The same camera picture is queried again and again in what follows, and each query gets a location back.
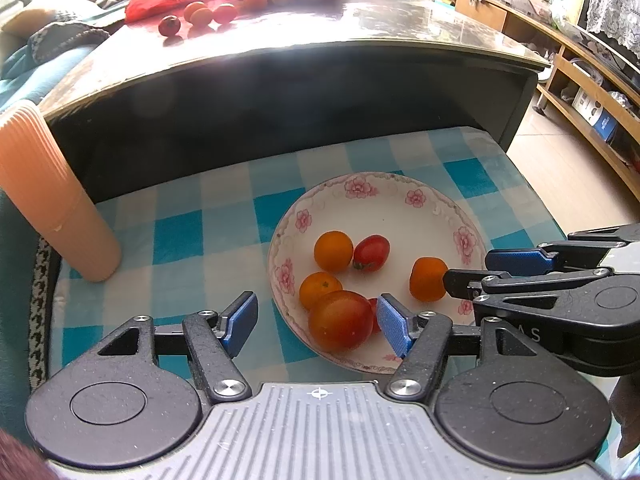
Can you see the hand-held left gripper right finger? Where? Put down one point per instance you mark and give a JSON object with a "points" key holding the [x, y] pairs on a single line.
{"points": [[395, 327]]}

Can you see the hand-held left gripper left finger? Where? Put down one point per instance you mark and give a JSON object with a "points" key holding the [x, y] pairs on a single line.
{"points": [[240, 322]]}

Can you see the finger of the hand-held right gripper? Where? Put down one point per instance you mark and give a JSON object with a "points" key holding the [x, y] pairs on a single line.
{"points": [[465, 283], [515, 261]]}

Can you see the orange kumquat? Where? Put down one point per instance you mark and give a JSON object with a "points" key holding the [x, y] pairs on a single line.
{"points": [[333, 251], [254, 0], [320, 287], [427, 280]]}

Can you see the large red-orange tomato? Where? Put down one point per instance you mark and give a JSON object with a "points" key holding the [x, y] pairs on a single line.
{"points": [[341, 321]]}

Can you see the oblong red cherry tomato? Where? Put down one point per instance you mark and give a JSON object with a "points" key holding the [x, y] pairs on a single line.
{"points": [[371, 252]]}

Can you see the floral white plate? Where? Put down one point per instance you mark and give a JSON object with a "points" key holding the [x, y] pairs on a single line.
{"points": [[390, 220]]}

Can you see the blue white checkered cloth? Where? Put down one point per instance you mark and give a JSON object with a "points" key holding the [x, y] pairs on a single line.
{"points": [[180, 230]]}

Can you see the blue white box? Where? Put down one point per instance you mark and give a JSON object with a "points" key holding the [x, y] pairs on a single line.
{"points": [[595, 112]]}

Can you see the wooden media cabinet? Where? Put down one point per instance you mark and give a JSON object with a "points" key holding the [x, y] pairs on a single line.
{"points": [[565, 67]]}

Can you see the houndstooth seat cover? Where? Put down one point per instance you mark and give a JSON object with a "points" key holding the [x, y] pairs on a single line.
{"points": [[40, 310]]}

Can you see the dark coffee table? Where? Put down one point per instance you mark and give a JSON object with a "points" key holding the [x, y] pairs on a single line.
{"points": [[300, 110]]}

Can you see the pink ribbed cup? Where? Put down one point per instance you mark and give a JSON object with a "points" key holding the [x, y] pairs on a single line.
{"points": [[55, 200]]}

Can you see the dark red clothing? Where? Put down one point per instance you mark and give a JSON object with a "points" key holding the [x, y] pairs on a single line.
{"points": [[17, 460]]}

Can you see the white lace cloth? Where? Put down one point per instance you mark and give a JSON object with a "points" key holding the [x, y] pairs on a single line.
{"points": [[615, 0]]}

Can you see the dark red cherry tomato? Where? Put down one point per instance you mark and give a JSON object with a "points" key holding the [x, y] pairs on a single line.
{"points": [[169, 25]]}

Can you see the bright red cherry tomato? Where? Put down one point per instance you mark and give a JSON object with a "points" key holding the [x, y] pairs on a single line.
{"points": [[224, 13]]}

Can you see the yellow-orange kumquat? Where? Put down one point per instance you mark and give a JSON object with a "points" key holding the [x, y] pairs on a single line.
{"points": [[196, 13]]}

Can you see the houndstooth cushion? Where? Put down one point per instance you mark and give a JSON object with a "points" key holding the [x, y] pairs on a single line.
{"points": [[65, 40]]}

